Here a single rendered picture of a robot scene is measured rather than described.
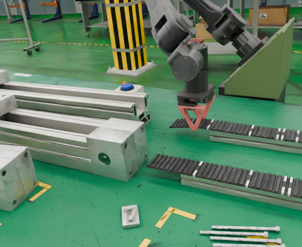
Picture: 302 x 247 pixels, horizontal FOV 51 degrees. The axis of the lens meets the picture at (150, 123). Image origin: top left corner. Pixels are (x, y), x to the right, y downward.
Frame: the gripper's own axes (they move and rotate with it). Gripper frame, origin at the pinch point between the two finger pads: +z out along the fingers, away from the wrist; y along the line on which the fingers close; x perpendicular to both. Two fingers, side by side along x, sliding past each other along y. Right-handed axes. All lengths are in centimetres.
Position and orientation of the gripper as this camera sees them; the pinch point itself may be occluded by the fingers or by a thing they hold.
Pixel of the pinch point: (197, 123)
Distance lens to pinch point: 82.2
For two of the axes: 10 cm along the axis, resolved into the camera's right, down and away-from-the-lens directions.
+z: 0.9, 9.0, 4.3
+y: -4.5, 4.2, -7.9
